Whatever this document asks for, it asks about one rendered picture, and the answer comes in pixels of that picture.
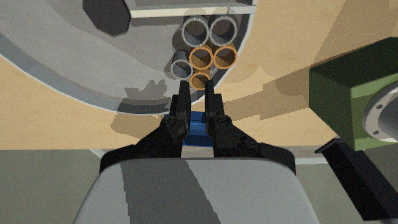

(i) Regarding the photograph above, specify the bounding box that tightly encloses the bronze bushing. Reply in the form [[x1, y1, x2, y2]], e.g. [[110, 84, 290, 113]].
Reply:
[[212, 42, 238, 69], [190, 67, 211, 90], [189, 40, 213, 70]]

